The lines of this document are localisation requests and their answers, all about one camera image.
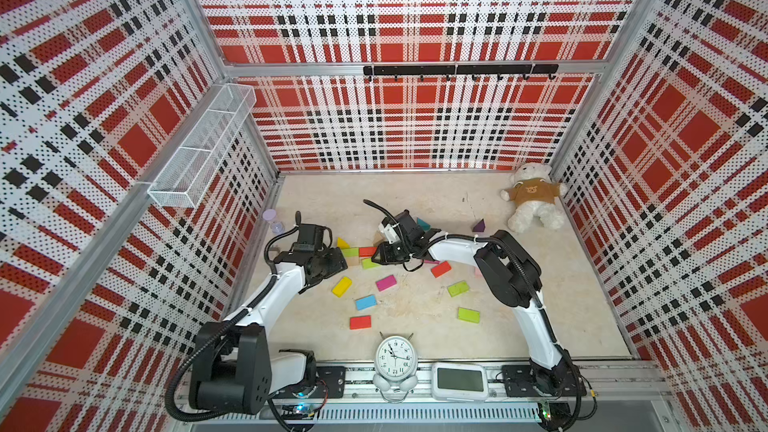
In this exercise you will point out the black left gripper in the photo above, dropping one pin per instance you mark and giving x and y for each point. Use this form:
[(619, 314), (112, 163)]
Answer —
[(337, 263)]

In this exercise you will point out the yellow rectangular block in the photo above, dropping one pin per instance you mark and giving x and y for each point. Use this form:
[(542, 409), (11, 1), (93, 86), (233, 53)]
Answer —
[(342, 287)]

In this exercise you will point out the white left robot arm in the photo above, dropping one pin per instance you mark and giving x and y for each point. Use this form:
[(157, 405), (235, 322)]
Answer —
[(232, 368)]

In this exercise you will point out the purple sand hourglass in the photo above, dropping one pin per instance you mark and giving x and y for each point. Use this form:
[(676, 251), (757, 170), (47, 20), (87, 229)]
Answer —
[(276, 226)]

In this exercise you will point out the yellow triangle block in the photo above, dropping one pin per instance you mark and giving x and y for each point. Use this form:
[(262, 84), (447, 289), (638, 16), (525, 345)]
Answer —
[(342, 244)]

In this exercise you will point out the black wall hook rail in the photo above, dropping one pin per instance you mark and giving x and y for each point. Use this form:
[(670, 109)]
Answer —
[(524, 70)]

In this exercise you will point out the white teddy bear brown shirt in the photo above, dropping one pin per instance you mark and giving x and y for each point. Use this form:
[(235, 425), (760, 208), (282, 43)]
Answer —
[(533, 195)]

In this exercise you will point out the light green block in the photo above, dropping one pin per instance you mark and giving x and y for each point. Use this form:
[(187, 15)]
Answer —
[(469, 315), (458, 288), (351, 252), (367, 264)]

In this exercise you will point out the purple triangle block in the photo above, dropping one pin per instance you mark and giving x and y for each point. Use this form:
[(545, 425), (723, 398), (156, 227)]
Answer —
[(479, 227)]

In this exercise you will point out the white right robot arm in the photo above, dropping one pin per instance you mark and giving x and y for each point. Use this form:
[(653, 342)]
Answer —
[(513, 278)]

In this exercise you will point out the magenta rectangular block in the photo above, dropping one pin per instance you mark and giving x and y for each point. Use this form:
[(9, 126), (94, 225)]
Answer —
[(386, 283)]

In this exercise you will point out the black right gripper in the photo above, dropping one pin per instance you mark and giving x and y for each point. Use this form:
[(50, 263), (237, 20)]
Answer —
[(383, 257)]

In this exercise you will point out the teal triangle block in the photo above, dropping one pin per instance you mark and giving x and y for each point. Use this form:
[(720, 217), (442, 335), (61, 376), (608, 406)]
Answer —
[(423, 223)]

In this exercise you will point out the red block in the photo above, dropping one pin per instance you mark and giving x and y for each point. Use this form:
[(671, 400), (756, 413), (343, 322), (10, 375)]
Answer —
[(440, 269), (360, 322), (367, 252)]

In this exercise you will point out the red block front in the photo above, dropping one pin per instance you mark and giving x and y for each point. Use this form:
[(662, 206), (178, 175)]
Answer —
[(360, 322)]

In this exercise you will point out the white digital clock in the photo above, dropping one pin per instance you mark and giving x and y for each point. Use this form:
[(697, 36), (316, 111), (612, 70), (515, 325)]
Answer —
[(459, 382)]

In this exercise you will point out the white wire mesh basket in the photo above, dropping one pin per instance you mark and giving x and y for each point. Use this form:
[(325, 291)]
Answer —
[(186, 177)]

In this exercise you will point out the blue rectangular block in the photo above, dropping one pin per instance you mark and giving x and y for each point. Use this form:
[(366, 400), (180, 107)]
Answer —
[(365, 302)]

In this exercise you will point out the white twin-bell alarm clock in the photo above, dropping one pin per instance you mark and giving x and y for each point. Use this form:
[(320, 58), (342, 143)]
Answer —
[(395, 368)]

